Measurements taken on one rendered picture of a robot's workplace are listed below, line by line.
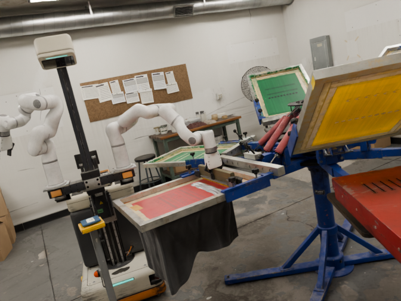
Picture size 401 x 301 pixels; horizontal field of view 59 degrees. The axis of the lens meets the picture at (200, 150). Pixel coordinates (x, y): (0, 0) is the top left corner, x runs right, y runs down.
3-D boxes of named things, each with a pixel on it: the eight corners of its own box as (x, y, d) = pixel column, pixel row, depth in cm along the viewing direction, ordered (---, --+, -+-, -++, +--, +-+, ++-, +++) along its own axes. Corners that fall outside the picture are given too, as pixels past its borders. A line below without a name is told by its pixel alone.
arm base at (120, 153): (113, 167, 247) (108, 146, 244) (131, 162, 250) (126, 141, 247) (114, 171, 232) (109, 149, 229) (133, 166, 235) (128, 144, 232)
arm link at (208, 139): (187, 134, 215) (193, 131, 223) (191, 150, 217) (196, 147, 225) (210, 130, 209) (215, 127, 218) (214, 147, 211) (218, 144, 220)
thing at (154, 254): (172, 297, 187) (153, 223, 179) (145, 266, 227) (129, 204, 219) (176, 295, 189) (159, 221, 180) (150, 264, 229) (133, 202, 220)
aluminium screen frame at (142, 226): (141, 233, 169) (139, 226, 169) (113, 206, 221) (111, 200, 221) (270, 183, 203) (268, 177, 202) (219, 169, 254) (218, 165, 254)
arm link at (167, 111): (137, 114, 221) (147, 110, 235) (162, 135, 220) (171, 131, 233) (150, 94, 215) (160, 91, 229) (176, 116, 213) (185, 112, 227)
